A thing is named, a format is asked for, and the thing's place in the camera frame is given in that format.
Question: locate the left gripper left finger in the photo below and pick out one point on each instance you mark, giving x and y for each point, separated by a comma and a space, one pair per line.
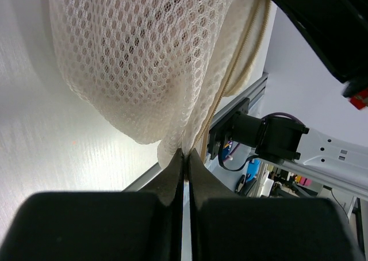
136, 225

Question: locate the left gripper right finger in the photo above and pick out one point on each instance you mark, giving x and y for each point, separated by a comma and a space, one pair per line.
226, 226

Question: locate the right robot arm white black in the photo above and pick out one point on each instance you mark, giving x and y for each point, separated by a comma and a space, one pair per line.
283, 139

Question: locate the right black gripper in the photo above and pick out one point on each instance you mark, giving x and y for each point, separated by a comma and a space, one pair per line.
336, 30

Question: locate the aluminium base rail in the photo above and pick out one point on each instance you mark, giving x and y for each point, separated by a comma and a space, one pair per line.
253, 92

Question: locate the beige round mesh laundry bag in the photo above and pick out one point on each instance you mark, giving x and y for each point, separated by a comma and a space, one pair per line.
157, 69

